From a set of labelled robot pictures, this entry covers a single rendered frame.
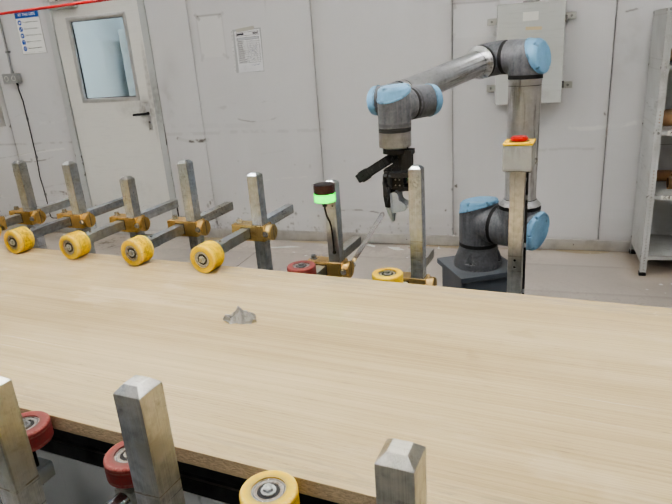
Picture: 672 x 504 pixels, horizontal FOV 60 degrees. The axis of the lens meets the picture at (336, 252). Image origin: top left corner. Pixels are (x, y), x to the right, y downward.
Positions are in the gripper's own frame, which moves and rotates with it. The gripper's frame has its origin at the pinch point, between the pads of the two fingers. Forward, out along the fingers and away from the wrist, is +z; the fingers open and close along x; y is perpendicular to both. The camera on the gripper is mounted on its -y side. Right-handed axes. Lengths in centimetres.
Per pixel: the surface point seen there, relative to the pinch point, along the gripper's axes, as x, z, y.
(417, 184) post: -9.9, -12.1, 11.1
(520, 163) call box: -11.6, -18.3, 37.1
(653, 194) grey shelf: 227, 47, 86
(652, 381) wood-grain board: -58, 9, 65
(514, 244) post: -9.8, 2.8, 36.2
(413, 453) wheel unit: -117, -15, 41
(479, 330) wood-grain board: -48, 9, 34
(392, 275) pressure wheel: -24.5, 8.3, 8.2
